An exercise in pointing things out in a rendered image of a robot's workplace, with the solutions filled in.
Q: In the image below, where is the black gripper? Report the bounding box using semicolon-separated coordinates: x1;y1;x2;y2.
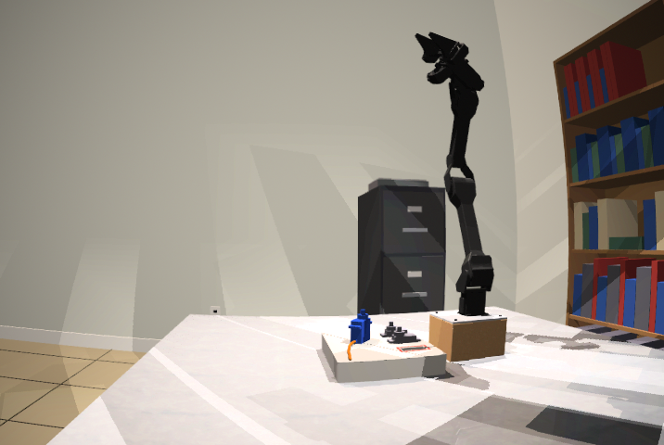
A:
415;32;469;78

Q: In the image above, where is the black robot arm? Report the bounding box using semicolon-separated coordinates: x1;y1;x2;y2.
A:
427;62;494;317

